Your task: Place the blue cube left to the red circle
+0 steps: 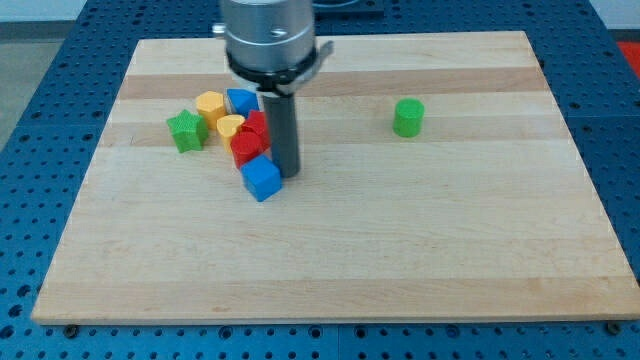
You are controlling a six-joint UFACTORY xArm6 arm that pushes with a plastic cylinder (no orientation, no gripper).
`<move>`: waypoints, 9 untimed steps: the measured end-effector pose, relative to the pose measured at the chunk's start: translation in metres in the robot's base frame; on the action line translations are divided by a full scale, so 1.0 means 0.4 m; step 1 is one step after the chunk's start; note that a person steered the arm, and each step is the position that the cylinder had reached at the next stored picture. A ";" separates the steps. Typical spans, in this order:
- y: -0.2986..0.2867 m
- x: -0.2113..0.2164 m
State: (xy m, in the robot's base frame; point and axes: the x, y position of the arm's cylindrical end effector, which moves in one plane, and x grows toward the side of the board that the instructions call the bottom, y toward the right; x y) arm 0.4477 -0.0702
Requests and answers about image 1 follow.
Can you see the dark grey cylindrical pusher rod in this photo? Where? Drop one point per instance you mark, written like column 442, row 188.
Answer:
column 280, row 113

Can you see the red cylinder block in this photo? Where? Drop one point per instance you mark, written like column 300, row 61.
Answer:
column 245, row 146

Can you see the light wooden board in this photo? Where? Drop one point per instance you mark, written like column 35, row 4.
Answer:
column 487, row 215

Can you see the blue triangular block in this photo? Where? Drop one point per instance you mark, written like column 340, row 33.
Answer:
column 242, row 101

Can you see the red angular block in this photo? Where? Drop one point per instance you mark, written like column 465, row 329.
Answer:
column 256, row 124

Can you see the green star block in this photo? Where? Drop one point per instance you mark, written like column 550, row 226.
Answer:
column 189, row 131

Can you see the yellow hexagon block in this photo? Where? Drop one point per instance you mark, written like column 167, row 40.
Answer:
column 211, row 106

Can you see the yellow heart block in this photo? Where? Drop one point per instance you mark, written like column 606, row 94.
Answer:
column 228, row 126

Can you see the green cylinder block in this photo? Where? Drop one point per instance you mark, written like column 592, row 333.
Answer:
column 408, row 117

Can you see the blue cube block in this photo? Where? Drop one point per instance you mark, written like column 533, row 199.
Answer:
column 261, row 177

